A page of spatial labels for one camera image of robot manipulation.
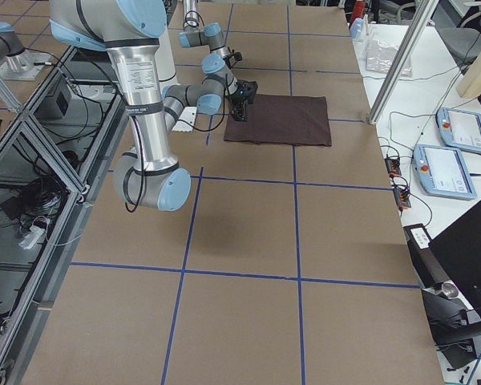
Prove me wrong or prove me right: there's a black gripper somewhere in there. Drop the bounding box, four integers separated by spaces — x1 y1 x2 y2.
228 79 258 122
224 51 243 68

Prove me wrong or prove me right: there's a dark brown t-shirt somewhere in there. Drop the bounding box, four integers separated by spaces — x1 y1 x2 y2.
224 94 332 147

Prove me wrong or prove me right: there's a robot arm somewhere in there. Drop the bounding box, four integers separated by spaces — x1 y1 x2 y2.
50 1 257 212
179 0 243 68

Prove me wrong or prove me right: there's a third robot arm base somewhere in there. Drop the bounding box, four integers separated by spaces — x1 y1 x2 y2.
0 22 51 81

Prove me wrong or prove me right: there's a red cylinder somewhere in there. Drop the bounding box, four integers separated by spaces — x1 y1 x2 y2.
352 0 366 20

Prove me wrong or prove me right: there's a clear plastic bag sheet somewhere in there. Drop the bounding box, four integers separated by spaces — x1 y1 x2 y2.
362 39 399 79

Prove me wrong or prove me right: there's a grey usb hub left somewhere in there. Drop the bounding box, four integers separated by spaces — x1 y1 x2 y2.
384 156 402 178

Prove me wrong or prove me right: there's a grey usb hub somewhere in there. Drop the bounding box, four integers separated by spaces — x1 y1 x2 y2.
393 185 411 212
384 156 402 178

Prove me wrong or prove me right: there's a grey usb hub right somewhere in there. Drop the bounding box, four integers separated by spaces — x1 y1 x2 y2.
393 185 411 212

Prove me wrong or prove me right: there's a blue teach pendant near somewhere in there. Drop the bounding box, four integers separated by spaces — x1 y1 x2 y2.
413 144 477 201

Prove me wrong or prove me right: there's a blue teach pendant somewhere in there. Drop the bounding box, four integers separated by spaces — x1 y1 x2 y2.
435 107 481 154
413 144 477 201

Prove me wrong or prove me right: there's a blue teach pendant far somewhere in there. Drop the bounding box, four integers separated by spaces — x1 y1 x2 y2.
435 107 481 154

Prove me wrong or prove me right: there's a dark box with white label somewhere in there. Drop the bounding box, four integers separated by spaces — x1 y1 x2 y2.
403 224 459 299

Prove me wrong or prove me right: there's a black monitor on stand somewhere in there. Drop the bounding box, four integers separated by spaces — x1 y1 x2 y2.
422 200 481 369

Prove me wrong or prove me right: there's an aluminium frame post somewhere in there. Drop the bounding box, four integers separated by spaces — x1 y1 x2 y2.
368 0 439 124

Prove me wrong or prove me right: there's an aluminium frame rack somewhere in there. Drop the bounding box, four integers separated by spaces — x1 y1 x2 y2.
0 49 127 384

